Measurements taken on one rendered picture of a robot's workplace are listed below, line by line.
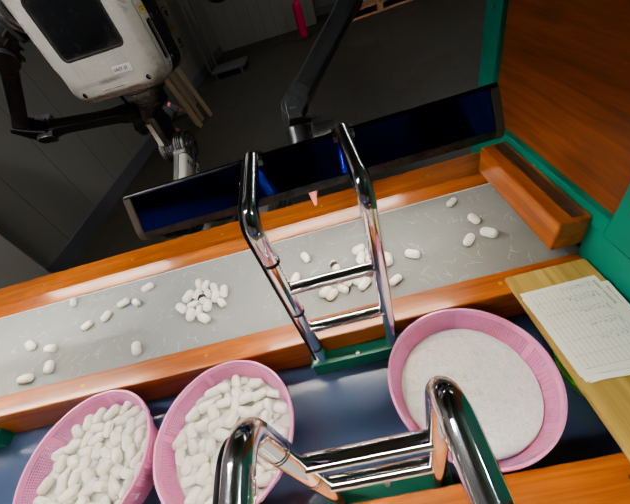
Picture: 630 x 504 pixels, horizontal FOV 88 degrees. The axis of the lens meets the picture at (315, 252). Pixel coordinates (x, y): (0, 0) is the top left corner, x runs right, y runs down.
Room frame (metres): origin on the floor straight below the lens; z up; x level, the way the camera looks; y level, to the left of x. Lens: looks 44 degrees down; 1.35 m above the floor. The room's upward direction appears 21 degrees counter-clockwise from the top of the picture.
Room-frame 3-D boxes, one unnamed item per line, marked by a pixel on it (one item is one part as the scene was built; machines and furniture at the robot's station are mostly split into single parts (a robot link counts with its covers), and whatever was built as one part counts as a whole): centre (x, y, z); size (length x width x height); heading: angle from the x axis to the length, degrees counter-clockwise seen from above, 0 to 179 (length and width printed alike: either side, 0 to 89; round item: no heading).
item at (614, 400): (0.16, -0.38, 0.77); 0.33 x 0.15 x 0.01; 172
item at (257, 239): (0.41, -0.02, 0.90); 0.20 x 0.19 x 0.45; 82
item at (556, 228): (0.49, -0.48, 0.83); 0.30 x 0.06 x 0.07; 172
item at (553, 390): (0.19, -0.17, 0.72); 0.27 x 0.27 x 0.10
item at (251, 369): (0.25, 0.27, 0.72); 0.27 x 0.27 x 0.10
